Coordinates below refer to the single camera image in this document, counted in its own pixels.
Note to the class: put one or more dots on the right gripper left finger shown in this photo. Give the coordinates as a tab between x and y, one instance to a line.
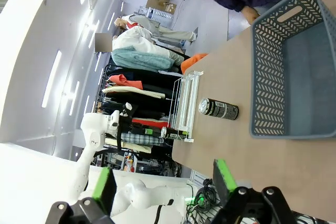
105	184

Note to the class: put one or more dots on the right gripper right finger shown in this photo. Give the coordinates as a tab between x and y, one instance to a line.
225	182

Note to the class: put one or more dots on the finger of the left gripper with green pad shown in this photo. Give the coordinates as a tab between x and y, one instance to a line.
151	131

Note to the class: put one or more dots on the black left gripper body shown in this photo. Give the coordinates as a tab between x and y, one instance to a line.
135	128

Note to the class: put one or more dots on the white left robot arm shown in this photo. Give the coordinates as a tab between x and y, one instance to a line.
90	134

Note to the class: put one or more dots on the person's right hand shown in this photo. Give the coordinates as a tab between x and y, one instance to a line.
250	14

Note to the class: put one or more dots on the plaid hanging garment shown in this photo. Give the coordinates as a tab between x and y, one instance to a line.
141	138

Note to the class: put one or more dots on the white plastic crate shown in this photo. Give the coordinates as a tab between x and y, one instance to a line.
198	178

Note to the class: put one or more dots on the cream hanging garment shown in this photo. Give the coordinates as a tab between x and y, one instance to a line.
131	93

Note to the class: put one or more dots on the orange red folded garment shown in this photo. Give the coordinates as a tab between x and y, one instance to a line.
124	81

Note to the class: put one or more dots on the black clothes rack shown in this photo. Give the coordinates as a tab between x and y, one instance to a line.
102	93

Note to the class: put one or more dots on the teal fleece coat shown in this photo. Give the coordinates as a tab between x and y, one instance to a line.
141	60

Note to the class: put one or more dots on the orange fabric cushion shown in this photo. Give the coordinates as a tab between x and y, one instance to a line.
193	60

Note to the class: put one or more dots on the figure in white coat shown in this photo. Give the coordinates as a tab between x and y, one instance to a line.
136	41

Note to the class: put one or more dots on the mannequin in beige trousers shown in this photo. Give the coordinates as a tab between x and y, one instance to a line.
157	28

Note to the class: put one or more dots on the cardboard box with holes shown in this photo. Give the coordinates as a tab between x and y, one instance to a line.
161	5

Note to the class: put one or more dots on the blue plastic woven basket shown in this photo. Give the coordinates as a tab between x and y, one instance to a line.
302	77

